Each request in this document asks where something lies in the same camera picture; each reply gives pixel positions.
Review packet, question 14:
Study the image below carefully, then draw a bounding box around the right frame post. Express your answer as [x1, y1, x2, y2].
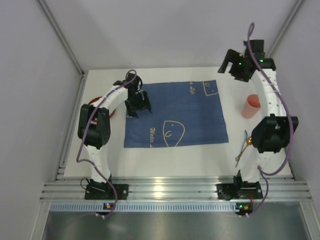
[265, 0, 307, 59]

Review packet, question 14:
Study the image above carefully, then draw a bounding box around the red plate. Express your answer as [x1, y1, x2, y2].
[88, 96, 117, 121]

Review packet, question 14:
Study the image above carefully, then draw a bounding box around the pink plastic cup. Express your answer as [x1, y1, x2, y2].
[241, 94, 261, 119]

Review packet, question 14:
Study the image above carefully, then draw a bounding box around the frame post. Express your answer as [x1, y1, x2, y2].
[265, 0, 307, 59]
[34, 0, 85, 76]

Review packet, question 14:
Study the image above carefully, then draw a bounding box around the blue handled utensil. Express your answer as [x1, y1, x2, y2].
[235, 130, 248, 167]

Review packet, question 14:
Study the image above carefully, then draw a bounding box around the blue cloth placemat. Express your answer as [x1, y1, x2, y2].
[124, 80, 229, 148]

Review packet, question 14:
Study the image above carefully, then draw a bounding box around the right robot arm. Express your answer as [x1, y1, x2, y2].
[217, 39, 299, 183]

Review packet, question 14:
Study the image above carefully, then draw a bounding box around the gold spoon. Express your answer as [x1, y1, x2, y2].
[235, 136, 252, 162]

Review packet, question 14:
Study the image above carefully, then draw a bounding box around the left frame post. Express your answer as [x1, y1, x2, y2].
[34, 0, 85, 76]

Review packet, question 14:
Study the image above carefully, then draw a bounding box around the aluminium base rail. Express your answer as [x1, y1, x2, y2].
[40, 177, 312, 202]

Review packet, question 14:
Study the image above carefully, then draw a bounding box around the perforated cable duct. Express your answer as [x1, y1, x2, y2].
[50, 202, 252, 213]

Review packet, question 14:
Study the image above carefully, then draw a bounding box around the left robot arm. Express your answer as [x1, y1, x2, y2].
[76, 69, 152, 184]

